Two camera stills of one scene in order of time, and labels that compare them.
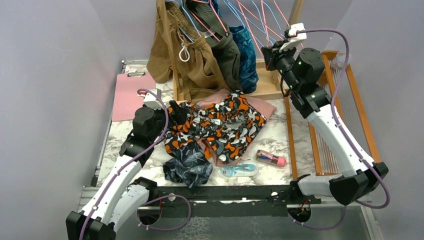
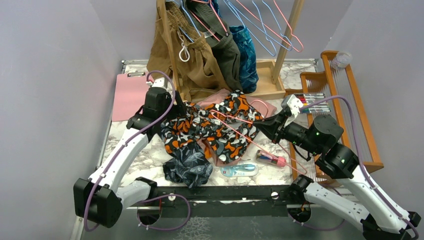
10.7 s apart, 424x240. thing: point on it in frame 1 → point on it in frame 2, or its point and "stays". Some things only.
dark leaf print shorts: x=191 y=166 stays
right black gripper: x=272 y=53 → x=273 y=127
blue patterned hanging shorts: x=248 y=67 stays
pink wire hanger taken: x=258 y=47 → x=305 y=172
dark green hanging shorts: x=213 y=28 stays
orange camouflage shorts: x=227 y=125 stays
